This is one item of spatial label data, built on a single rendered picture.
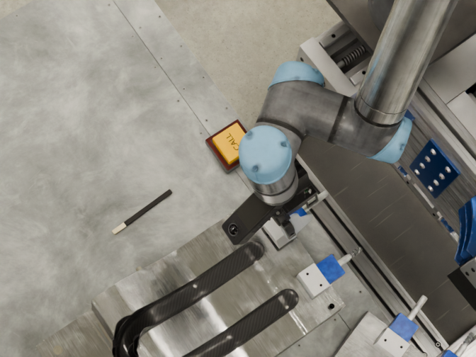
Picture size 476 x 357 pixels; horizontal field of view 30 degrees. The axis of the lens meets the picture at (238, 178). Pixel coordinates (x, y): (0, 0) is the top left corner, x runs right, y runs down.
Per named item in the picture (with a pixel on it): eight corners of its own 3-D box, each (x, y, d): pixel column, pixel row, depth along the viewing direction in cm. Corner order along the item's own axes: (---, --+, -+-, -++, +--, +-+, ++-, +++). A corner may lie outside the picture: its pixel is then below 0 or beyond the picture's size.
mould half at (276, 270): (260, 203, 175) (265, 184, 162) (338, 312, 169) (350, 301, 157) (40, 349, 165) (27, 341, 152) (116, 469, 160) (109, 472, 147)
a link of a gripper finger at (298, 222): (322, 231, 158) (311, 208, 151) (295, 251, 158) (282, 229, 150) (312, 219, 160) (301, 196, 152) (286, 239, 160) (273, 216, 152)
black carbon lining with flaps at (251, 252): (254, 236, 166) (258, 225, 157) (304, 307, 162) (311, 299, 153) (95, 343, 159) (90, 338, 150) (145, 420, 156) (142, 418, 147)
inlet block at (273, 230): (319, 187, 166) (318, 177, 161) (336, 207, 164) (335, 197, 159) (263, 228, 165) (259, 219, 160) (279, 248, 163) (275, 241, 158)
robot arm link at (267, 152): (299, 127, 127) (278, 180, 125) (305, 153, 137) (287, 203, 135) (248, 112, 129) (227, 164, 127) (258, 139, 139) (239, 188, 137)
